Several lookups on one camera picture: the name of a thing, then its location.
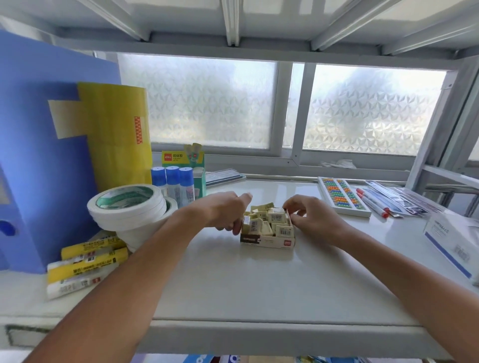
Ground person's left hand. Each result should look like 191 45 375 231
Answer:
202 191 254 236

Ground person's right hand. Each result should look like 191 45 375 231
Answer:
282 194 351 248

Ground cardboard eraser display box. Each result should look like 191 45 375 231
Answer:
240 208 296 251

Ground person's left forearm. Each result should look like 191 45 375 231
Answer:
22 204 210 363

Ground person's right forearm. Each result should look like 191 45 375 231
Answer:
329 224 479 363

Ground pack of clear rulers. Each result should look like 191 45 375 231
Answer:
205 169 247 188

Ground pile of wrapped beige erasers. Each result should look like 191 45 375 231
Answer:
242 202 293 238

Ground colourful bead abacus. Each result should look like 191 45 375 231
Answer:
317 176 372 218

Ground green glue stick display box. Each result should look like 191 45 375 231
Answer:
161 144 207 198

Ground blue capped glue stick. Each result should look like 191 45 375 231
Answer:
165 165 181 207
151 166 168 197
178 167 195 207

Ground red capped marker pen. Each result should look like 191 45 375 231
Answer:
356 188 390 219
355 192 383 217

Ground wide white tape roll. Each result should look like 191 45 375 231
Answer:
116 196 179 253

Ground narrow frosted window pane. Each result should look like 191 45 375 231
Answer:
282 62 306 149

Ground clear plastic stationery packets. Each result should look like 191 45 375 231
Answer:
364 180 443 218

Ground wide frosted window pane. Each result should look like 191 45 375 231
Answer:
302 64 448 157
118 53 278 150

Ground stack of thin white tape rolls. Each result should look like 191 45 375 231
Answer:
87 184 167 233

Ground large yellow packing tape roll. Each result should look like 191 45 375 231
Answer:
77 82 153 193

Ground white and blue tissue box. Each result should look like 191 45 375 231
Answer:
423 212 479 287

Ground yellow and white packet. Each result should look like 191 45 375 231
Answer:
46 247 129 284
61 236 127 261
46 267 114 300

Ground white metal shelf rack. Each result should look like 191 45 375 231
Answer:
0 0 479 363

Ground blue plastic file box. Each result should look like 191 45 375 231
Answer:
0 30 122 274

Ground white window frame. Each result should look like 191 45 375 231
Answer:
95 48 462 182

